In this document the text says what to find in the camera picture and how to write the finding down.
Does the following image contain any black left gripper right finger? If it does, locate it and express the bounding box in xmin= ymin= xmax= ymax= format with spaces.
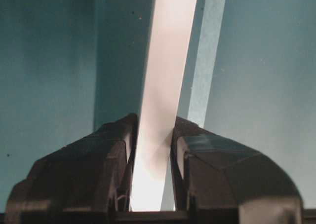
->
xmin=171 ymin=117 xmax=303 ymax=224

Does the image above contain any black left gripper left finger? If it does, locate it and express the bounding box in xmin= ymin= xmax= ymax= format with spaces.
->
xmin=4 ymin=113 xmax=137 ymax=224

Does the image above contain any pale wooden board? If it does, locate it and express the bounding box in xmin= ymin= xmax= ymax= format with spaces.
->
xmin=130 ymin=0 xmax=197 ymax=212

